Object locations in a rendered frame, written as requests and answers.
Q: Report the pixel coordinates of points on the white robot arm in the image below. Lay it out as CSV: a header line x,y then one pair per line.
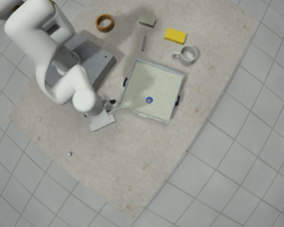
x,y
28,26

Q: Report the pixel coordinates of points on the yellow rectangular block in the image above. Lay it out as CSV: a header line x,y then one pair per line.
x,y
175,36

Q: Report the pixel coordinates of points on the white mug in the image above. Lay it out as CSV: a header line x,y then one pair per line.
x,y
187,52

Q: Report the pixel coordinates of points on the brown tape roll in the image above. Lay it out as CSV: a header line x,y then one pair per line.
x,y
100,19

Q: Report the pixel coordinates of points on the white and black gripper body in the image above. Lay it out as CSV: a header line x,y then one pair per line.
x,y
107,105

